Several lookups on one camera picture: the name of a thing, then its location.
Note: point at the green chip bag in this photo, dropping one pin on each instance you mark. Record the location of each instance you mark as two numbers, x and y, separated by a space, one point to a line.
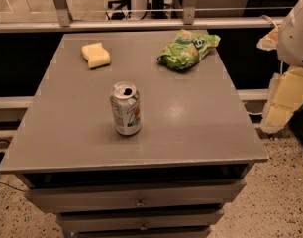
187 49

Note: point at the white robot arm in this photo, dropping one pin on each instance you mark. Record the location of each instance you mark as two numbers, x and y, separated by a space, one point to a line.
287 39

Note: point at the yellow sponge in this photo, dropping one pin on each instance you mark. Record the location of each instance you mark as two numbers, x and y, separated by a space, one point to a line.
95 55

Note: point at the grey drawer cabinet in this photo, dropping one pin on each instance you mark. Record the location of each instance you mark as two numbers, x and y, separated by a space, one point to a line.
116 145

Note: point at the metal window railing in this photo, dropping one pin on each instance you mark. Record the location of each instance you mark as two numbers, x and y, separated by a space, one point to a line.
20 16

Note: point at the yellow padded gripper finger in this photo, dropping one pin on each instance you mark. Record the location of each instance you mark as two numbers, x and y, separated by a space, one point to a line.
284 98

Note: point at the black office chair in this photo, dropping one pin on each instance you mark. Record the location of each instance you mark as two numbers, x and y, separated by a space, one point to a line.
118 9

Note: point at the silver green 7up can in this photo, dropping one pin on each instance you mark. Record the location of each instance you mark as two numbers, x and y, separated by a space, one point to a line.
125 103

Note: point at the top grey drawer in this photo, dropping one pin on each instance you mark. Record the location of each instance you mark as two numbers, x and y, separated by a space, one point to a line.
132 196

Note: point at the grey drawer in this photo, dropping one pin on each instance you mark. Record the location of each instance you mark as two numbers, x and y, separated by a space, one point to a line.
140 221
132 196

